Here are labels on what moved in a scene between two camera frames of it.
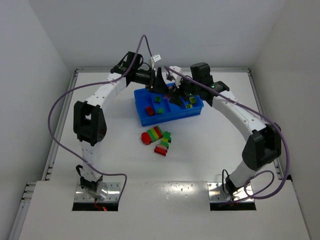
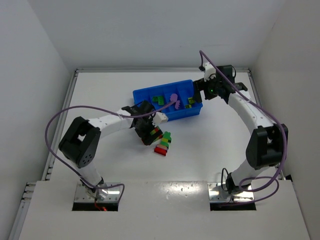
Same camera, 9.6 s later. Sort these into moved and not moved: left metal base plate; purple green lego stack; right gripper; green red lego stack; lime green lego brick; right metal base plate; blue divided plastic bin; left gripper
Moved: left gripper; right gripper; purple green lego stack
Not moved: right metal base plate; left metal base plate; lime green lego brick; green red lego stack; blue divided plastic bin
